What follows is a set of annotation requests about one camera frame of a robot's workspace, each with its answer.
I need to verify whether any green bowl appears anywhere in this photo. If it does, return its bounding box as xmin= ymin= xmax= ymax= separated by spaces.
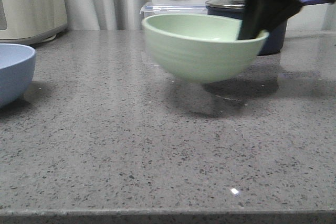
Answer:
xmin=142 ymin=13 xmax=268 ymax=83

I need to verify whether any glass lid blue knob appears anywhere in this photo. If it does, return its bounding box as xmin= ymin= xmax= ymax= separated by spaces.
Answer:
xmin=205 ymin=0 xmax=245 ymax=9

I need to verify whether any cream toaster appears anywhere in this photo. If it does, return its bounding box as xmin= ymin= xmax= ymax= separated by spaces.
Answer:
xmin=1 ymin=0 xmax=68 ymax=45

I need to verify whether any dark blue saucepan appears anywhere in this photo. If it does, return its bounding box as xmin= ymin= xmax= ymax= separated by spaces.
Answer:
xmin=205 ymin=0 xmax=331 ymax=56

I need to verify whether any blue bowl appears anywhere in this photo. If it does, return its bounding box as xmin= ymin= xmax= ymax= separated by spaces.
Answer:
xmin=1 ymin=44 xmax=36 ymax=107

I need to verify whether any clear plastic food container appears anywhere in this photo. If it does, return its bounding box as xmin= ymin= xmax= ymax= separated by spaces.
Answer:
xmin=140 ymin=1 xmax=207 ymax=18

